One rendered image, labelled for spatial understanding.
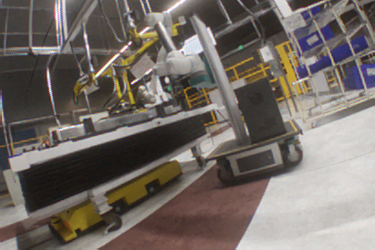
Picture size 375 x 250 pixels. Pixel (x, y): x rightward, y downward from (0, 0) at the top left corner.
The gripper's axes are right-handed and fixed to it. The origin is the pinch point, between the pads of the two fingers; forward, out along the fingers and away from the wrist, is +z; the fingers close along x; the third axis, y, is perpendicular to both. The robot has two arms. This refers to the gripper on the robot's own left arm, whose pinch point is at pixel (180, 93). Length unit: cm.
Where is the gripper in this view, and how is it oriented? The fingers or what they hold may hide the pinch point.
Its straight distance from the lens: 206.2
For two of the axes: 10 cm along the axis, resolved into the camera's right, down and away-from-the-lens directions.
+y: -8.4, 3.3, 4.2
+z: 3.3, 9.4, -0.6
